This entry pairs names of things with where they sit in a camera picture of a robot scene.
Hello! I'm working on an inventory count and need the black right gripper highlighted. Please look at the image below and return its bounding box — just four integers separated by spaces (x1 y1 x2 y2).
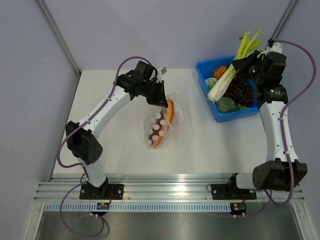
234 50 267 85

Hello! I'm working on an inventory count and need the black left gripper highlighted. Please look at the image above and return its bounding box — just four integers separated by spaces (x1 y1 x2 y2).
141 80 169 108

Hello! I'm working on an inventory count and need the green white celery stalk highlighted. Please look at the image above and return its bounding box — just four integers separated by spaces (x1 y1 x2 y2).
207 27 263 102

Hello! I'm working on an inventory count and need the orange purple papaya slice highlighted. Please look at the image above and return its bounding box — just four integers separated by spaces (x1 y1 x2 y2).
148 99 175 148

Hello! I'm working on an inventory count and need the clear dotted zip top bag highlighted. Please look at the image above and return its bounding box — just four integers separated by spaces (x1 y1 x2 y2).
143 91 184 149

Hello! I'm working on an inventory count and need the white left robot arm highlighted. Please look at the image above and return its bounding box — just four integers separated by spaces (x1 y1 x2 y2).
65 59 169 199

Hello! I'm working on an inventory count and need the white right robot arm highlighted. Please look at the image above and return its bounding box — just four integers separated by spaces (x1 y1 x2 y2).
226 50 308 198

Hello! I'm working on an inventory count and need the orange yellow fruit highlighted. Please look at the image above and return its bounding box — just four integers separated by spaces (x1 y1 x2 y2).
213 65 228 80

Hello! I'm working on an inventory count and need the dark purple grape bunch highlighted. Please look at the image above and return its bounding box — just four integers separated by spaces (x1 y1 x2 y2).
223 75 253 108

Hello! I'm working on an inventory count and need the green lettuce leaf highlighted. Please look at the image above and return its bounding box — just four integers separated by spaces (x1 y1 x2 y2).
205 77 218 90

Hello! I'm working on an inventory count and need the blue plastic bin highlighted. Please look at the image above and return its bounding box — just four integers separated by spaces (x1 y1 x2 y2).
194 55 261 123

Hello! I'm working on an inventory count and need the green netted melon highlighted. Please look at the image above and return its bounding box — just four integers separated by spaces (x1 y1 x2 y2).
215 97 236 114

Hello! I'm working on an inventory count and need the left controller board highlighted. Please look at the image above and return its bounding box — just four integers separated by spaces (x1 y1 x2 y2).
96 202 110 211

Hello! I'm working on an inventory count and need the controller board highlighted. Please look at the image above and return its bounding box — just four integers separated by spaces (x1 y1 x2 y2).
96 202 110 211
230 202 247 215

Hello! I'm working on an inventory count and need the right controller board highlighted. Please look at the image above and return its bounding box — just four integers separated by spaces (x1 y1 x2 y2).
230 202 247 215

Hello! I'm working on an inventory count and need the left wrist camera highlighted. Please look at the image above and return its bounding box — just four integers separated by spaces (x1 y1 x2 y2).
157 66 167 75

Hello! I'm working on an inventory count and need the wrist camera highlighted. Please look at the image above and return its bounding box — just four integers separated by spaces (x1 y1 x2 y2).
157 66 167 75
260 42 283 55

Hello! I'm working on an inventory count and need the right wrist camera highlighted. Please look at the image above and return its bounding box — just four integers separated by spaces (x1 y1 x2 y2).
260 42 283 55

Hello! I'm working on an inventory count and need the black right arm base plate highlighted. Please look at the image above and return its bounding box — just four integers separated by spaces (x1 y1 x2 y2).
206 183 257 200

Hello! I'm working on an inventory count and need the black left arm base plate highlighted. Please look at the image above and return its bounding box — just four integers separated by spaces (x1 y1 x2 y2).
79 183 125 200

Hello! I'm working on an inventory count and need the aluminium rail frame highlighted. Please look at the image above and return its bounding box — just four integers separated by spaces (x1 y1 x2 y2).
33 173 306 203

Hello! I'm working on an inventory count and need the white slotted cable duct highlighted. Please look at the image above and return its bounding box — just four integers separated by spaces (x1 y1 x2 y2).
44 202 231 213

